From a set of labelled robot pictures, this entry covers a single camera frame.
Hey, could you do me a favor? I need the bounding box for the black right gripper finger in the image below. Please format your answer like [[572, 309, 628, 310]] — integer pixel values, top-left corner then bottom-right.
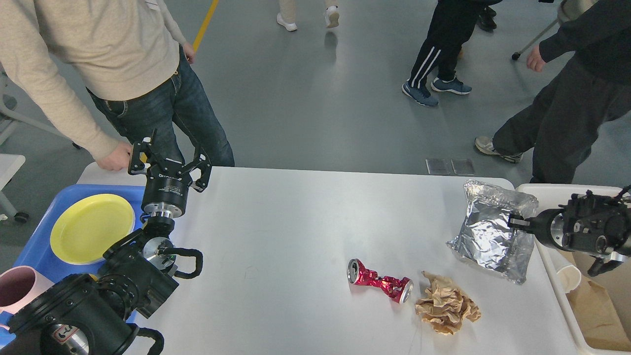
[[507, 214, 536, 234]]

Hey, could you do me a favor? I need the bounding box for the pink ribbed mug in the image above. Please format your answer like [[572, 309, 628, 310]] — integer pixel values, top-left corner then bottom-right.
[[0, 265, 54, 315]]

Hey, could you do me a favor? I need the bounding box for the person in beige sweater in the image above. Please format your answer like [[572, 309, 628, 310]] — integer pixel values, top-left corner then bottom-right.
[[1, 0, 235, 171]]

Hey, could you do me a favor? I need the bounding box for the white side table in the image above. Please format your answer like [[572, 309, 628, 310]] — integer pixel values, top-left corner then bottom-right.
[[0, 153, 30, 224]]

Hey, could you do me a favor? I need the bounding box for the person in khaki trousers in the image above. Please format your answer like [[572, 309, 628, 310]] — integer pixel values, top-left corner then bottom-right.
[[276, 0, 341, 32]]

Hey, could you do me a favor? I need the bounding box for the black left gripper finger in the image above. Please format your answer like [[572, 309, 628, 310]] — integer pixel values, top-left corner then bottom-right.
[[128, 129, 166, 176], [175, 146, 212, 193]]

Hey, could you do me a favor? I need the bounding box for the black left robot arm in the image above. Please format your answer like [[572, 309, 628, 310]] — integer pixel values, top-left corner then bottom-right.
[[1, 132, 212, 355]]

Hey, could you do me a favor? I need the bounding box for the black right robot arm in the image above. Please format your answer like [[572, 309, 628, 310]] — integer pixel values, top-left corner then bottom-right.
[[508, 186, 631, 277]]

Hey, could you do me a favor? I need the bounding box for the white office chair right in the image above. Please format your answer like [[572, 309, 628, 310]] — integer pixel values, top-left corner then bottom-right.
[[511, 0, 597, 61]]

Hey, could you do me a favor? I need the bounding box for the person in dark grey clothes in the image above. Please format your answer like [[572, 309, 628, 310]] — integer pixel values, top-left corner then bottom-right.
[[475, 0, 631, 184]]

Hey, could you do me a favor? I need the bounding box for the brown paper ball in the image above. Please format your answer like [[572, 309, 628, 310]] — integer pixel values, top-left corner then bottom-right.
[[415, 271, 482, 335]]

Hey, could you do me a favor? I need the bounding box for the crushed red soda can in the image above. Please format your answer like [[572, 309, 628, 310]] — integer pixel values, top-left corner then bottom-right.
[[347, 258, 413, 305]]

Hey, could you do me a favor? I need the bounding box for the silver foil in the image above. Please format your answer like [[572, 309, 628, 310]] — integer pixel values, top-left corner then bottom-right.
[[447, 179, 539, 284]]

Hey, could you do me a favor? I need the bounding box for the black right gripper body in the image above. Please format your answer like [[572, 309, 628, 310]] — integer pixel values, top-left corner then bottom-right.
[[531, 209, 566, 251]]

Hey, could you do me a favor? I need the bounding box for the brown paper in bin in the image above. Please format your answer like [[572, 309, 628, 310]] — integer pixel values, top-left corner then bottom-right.
[[566, 276, 631, 352]]

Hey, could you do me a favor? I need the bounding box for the white paper cup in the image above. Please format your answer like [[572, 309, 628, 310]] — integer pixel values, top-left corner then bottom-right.
[[548, 248, 582, 294]]

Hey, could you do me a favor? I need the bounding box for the yellow plastic plate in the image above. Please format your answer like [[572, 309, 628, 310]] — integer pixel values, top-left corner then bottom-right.
[[50, 194, 136, 265]]

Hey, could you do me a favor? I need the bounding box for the person in striped track pants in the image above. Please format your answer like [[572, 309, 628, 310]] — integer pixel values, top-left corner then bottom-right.
[[402, 0, 498, 107]]

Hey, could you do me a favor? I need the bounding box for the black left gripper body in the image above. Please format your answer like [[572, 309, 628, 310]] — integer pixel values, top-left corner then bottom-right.
[[140, 168, 192, 218]]

